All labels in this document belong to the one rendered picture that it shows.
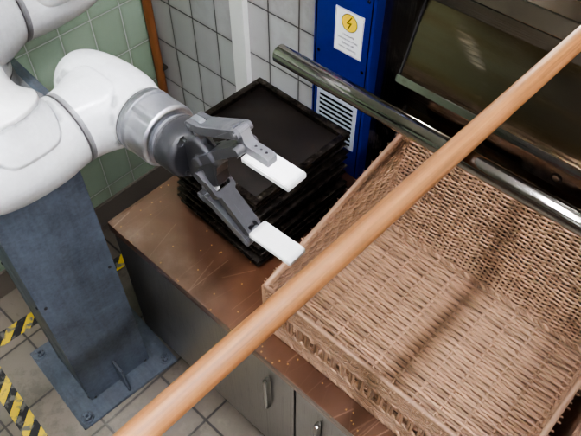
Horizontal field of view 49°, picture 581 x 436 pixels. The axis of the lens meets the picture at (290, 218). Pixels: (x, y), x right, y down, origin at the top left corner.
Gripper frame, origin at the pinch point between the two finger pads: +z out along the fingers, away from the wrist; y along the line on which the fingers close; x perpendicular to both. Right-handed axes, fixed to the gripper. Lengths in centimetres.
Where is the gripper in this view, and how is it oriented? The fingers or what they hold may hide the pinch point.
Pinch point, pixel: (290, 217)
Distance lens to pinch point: 73.4
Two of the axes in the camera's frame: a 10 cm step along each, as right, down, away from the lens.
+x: -6.6, 5.8, -4.7
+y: 0.1, 6.4, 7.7
